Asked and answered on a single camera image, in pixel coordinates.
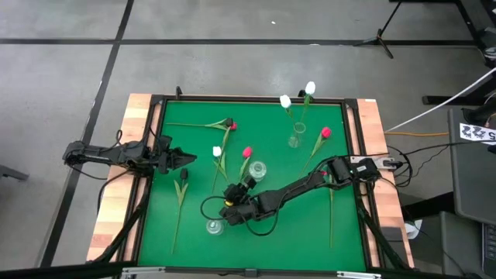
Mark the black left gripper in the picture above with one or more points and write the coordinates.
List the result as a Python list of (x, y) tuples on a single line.
[(168, 160)]

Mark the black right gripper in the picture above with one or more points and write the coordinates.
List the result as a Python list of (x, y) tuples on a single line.
[(234, 193)]

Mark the white tulip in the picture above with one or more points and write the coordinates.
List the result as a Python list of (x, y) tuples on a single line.
[(310, 88), (285, 101), (217, 151)]

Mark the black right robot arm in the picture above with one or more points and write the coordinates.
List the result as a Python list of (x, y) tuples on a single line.
[(286, 193)]

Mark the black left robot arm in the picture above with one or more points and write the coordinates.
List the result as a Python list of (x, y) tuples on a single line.
[(100, 153)]

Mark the diamond pattern glass vase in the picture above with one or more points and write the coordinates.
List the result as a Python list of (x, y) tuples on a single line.
[(257, 170)]

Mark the ribbed clear glass vase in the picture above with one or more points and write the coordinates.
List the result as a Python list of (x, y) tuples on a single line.
[(214, 228)]

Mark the slim smooth glass vase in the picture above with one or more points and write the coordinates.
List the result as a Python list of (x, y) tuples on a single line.
[(294, 141)]

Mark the green table mat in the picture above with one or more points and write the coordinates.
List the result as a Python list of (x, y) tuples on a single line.
[(294, 232)]

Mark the silver power strip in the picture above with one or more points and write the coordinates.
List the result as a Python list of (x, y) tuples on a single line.
[(381, 160)]

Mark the white crumpled paper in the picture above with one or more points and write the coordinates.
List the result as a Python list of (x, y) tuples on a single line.
[(414, 228)]

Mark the grey furniture leg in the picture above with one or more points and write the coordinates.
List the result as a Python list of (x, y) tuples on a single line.
[(11, 172)]

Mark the black tripod stand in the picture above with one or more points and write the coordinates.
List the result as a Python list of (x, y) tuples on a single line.
[(379, 38)]

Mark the grey desk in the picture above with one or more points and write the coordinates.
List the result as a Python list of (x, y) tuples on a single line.
[(461, 248), (470, 182)]

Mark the printed white paper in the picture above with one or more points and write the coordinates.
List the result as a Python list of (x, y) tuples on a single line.
[(476, 133)]

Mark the black keyboard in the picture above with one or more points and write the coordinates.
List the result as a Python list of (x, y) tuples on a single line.
[(490, 244)]

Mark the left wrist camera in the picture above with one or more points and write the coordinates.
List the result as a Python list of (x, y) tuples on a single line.
[(166, 142)]

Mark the silver frame bracket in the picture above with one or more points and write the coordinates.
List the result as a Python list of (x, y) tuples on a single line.
[(358, 275), (143, 270)]

